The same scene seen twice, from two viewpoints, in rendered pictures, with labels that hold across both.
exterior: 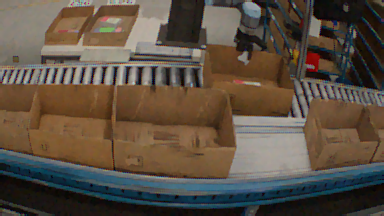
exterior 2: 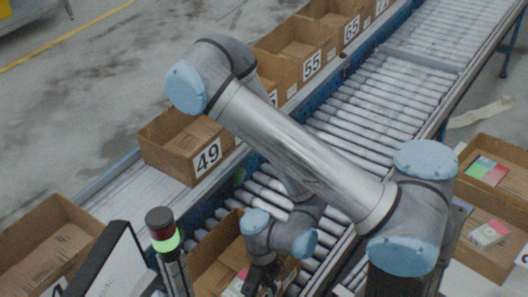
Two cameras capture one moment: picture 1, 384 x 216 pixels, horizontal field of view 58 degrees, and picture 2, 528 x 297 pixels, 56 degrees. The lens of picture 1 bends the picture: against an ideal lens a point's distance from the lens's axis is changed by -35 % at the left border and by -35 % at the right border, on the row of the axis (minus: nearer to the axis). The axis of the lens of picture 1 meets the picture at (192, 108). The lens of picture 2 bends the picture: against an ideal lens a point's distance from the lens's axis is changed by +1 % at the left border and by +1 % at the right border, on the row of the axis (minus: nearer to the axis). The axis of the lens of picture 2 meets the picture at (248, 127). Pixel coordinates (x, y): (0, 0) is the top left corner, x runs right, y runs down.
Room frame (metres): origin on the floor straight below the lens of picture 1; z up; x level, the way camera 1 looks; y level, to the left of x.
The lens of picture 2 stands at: (2.68, -0.77, 2.32)
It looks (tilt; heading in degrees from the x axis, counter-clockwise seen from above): 40 degrees down; 141
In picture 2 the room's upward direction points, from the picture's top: 6 degrees counter-clockwise
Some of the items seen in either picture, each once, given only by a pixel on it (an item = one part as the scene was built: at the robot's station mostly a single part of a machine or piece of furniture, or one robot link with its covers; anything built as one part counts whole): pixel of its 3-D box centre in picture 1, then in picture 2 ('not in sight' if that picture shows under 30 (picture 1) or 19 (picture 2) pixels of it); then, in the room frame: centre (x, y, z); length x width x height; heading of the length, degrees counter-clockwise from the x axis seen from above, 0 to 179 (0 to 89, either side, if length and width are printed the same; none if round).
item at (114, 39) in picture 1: (111, 23); (468, 224); (2.30, 0.54, 0.80); 0.38 x 0.28 x 0.10; 2
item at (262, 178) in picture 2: (132, 101); (300, 197); (1.71, 0.26, 0.72); 0.52 x 0.05 x 0.05; 10
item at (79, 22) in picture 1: (69, 24); (507, 177); (2.29, 0.87, 0.80); 0.38 x 0.28 x 0.10; 3
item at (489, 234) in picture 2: (110, 22); (488, 235); (2.37, 0.57, 0.77); 0.13 x 0.07 x 0.04; 75
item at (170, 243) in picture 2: not in sight; (163, 230); (2.13, -0.55, 1.62); 0.05 x 0.05 x 0.06
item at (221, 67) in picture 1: (250, 80); (234, 275); (1.86, -0.23, 0.83); 0.39 x 0.29 x 0.17; 99
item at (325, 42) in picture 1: (313, 28); not in sight; (2.83, -0.80, 0.79); 0.40 x 0.30 x 0.10; 11
